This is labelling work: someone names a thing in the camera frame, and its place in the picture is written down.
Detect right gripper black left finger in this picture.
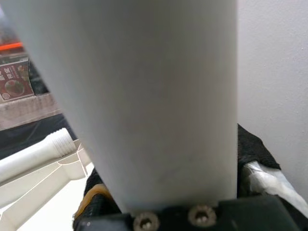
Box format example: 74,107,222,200
73,166,123,218

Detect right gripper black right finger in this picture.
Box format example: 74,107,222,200
237,123,308,214

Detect red printed box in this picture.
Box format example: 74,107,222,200
0,60,36,102

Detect black tablecloth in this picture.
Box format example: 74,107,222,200
0,113,80,161

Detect white plastic table top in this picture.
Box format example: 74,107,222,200
0,141,94,231

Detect white plastic table leg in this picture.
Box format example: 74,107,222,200
0,127,75,183
0,0,239,212

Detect beige cloth covered bench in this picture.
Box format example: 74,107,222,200
0,92,63,132

